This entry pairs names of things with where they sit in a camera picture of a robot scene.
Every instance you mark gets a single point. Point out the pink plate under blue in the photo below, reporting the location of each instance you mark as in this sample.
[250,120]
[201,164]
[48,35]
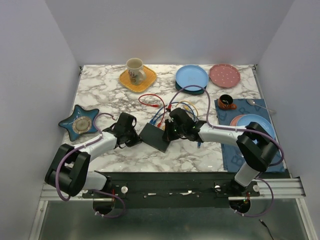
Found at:
[235,120]

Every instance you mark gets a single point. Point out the cream floral mug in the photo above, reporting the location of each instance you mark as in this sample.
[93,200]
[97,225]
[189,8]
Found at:
[135,68]

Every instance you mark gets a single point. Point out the yellow woven coaster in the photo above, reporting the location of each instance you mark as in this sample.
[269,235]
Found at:
[125,81]

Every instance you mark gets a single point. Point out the blue cloth placemat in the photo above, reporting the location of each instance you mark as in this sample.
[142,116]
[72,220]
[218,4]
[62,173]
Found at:
[232,160]

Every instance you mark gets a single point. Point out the blue star-shaped dish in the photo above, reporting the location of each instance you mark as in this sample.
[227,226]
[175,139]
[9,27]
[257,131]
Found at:
[80,122]

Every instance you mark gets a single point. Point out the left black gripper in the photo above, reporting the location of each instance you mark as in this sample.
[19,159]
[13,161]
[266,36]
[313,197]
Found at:
[136,140]

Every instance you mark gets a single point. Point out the black network switch box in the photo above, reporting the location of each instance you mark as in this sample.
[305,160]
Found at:
[152,136]

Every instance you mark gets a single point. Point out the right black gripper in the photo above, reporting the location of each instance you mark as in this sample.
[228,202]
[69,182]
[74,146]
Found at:
[168,135]

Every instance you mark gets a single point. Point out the brown orange cup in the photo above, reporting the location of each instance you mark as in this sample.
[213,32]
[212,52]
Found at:
[226,102]

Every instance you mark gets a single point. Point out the metal spoon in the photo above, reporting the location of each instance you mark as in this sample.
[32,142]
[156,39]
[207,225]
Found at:
[253,103]

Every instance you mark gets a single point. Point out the dark teal plate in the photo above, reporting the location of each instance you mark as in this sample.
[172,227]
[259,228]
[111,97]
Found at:
[197,92]

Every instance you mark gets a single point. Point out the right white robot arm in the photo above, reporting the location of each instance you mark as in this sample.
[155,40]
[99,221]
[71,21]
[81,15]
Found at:
[256,145]

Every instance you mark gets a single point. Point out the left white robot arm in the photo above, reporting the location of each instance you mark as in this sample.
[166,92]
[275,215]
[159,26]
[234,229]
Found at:
[69,171]

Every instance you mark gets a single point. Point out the black mounting base plate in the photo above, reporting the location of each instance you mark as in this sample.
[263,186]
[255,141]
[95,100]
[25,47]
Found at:
[142,190]

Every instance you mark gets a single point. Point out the aluminium rail frame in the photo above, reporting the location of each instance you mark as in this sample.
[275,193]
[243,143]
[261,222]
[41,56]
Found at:
[280,213]

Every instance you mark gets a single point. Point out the pink dotted plate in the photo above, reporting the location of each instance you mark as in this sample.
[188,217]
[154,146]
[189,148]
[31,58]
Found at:
[224,75]

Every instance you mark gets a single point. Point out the light blue plate on mat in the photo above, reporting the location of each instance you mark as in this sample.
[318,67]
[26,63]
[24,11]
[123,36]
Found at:
[264,123]

